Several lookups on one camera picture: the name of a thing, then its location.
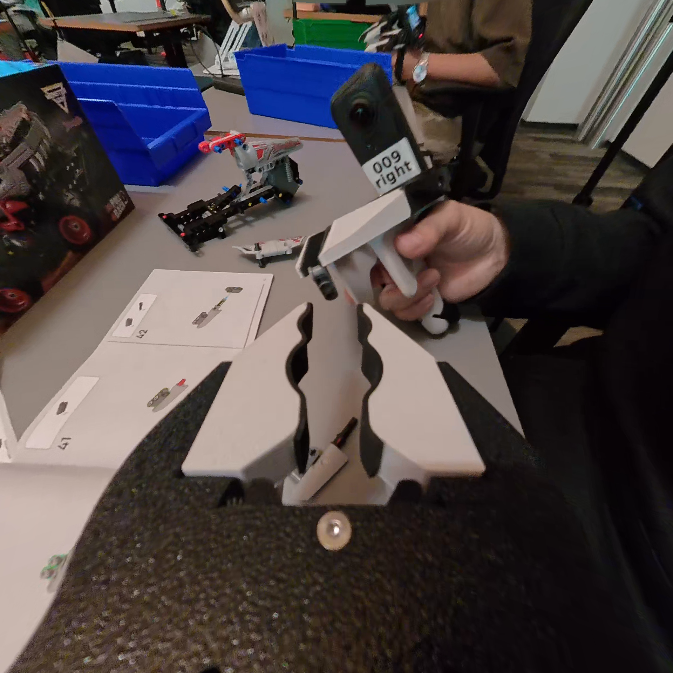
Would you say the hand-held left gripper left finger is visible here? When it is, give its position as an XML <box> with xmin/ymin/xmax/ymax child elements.
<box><xmin>181</xmin><ymin>302</ymin><xmax>314</xmax><ymax>505</ymax></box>

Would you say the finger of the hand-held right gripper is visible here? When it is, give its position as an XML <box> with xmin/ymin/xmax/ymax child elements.
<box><xmin>295</xmin><ymin>231</ymin><xmax>329</xmax><ymax>279</ymax></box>
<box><xmin>317</xmin><ymin>190</ymin><xmax>414</xmax><ymax>266</ymax></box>

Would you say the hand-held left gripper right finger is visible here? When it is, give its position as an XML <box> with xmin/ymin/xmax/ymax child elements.
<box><xmin>356</xmin><ymin>303</ymin><xmax>486</xmax><ymax>505</ymax></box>

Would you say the dark grey toy connector piece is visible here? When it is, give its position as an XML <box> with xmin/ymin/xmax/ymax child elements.
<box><xmin>309</xmin><ymin>264</ymin><xmax>339</xmax><ymax>302</ymax></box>

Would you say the white toy blade piece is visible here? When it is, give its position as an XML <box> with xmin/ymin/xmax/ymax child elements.
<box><xmin>299</xmin><ymin>417</ymin><xmax>359</xmax><ymax>501</ymax></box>

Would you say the person's right forearm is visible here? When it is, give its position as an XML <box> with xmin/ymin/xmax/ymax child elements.
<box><xmin>473</xmin><ymin>163</ymin><xmax>673</xmax><ymax>340</ymax></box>

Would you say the person's right hand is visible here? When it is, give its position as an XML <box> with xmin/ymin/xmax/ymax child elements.
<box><xmin>376</xmin><ymin>200</ymin><xmax>510</xmax><ymax>321</ymax></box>

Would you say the white red toy panel piece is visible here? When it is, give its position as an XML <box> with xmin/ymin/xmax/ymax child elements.
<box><xmin>232</xmin><ymin>234</ymin><xmax>309</xmax><ymax>267</ymax></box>

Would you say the blue plastic bin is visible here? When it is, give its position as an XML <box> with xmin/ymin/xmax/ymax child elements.
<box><xmin>76</xmin><ymin>96</ymin><xmax>212</xmax><ymax>188</ymax></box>
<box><xmin>233</xmin><ymin>44</ymin><xmax>396</xmax><ymax>130</ymax></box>
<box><xmin>53</xmin><ymin>61</ymin><xmax>206</xmax><ymax>114</ymax></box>

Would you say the black toy truck chassis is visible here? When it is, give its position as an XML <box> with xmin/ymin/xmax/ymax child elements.
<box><xmin>157</xmin><ymin>131</ymin><xmax>305</xmax><ymax>253</ymax></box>

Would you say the green plastic bin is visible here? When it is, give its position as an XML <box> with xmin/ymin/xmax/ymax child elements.
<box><xmin>292</xmin><ymin>17</ymin><xmax>377</xmax><ymax>52</ymax></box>

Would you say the black white hand-held device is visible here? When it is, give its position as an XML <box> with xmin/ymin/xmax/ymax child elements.
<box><xmin>363</xmin><ymin>4</ymin><xmax>428</xmax><ymax>53</ymax></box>

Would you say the white instruction booklet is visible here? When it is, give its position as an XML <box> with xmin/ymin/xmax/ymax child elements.
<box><xmin>0</xmin><ymin>269</ymin><xmax>274</xmax><ymax>673</ymax></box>

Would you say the black office chair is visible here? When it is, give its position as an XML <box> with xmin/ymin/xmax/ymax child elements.
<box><xmin>415</xmin><ymin>0</ymin><xmax>596</xmax><ymax>204</ymax></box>

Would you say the person's black hoodie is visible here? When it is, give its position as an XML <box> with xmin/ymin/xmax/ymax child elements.
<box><xmin>498</xmin><ymin>315</ymin><xmax>673</xmax><ymax>653</ymax></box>

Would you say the wooden table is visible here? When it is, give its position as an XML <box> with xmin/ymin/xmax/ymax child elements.
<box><xmin>39</xmin><ymin>13</ymin><xmax>212</xmax><ymax>69</ymax></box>

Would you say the black tripod leg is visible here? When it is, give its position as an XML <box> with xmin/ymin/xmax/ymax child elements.
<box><xmin>572</xmin><ymin>63</ymin><xmax>673</xmax><ymax>207</ymax></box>

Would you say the black toy truck box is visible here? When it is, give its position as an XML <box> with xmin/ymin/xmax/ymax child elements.
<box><xmin>0</xmin><ymin>59</ymin><xmax>136</xmax><ymax>335</ymax></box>

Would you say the white stand frame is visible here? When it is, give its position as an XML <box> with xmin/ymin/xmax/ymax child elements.
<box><xmin>217</xmin><ymin>20</ymin><xmax>259</xmax><ymax>75</ymax></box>

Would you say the metal door frame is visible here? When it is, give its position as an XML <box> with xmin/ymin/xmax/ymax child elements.
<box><xmin>577</xmin><ymin>0</ymin><xmax>673</xmax><ymax>154</ymax></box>

